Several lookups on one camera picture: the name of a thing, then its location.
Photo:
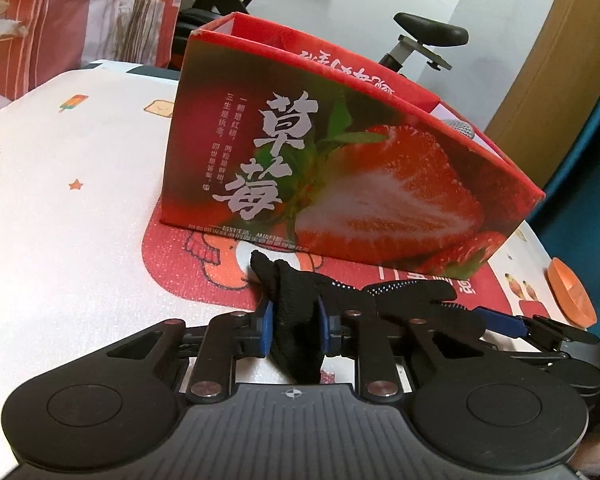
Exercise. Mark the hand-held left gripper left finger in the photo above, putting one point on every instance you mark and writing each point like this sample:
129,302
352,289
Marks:
266,327

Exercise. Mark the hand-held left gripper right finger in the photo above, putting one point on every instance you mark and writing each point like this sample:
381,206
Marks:
324,327

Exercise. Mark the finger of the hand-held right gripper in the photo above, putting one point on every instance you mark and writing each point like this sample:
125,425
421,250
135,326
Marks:
502,324

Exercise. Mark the black knit glove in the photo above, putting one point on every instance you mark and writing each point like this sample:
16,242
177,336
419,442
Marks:
297,310

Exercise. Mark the red strawberry print cardboard box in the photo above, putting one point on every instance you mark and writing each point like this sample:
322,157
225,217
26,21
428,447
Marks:
380,195

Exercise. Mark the orange plastic bowl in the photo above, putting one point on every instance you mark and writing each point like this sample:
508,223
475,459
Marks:
572,295

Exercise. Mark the grey mesh item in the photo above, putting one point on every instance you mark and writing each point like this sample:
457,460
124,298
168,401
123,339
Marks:
457,127

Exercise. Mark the cartoon print tablecloth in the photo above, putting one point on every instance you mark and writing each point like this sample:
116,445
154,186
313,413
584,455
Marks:
80,210

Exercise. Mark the wooden door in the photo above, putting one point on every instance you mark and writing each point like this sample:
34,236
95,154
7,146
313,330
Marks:
545,60

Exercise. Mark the black exercise bike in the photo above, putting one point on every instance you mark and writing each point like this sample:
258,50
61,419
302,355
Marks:
430,27

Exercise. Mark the pink printed wall backdrop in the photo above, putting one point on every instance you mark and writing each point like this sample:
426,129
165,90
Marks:
55,10

